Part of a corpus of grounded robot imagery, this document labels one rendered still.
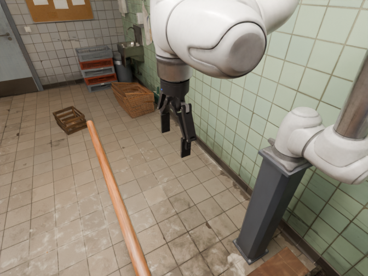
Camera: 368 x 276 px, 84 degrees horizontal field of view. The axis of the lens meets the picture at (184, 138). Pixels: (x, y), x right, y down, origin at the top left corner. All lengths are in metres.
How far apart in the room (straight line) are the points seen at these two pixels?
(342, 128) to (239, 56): 0.66
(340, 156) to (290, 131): 0.22
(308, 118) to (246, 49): 0.75
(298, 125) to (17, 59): 4.73
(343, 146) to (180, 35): 0.73
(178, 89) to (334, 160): 0.67
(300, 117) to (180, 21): 0.77
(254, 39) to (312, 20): 1.16
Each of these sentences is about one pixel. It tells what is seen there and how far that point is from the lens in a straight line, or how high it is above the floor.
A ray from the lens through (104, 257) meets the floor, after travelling 1.97.
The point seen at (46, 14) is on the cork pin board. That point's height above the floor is 1.31.
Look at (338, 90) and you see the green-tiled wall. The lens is 1.40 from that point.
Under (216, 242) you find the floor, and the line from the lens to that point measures 1.93.
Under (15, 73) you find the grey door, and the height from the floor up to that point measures 0.40.
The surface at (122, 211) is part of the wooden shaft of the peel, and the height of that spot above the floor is 1.21.
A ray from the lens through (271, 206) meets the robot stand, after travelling 1.33.
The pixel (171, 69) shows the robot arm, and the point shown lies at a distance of 0.48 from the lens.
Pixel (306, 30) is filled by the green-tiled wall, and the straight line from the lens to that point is 1.48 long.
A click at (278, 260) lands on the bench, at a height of 0.58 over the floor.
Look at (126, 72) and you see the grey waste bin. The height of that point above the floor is 0.27.
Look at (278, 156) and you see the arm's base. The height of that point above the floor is 1.03.
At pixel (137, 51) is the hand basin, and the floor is 0.80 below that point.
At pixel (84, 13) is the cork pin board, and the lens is 4.88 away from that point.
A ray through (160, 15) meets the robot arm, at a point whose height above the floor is 1.67.
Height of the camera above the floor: 1.72
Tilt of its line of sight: 37 degrees down
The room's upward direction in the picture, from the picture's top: straight up
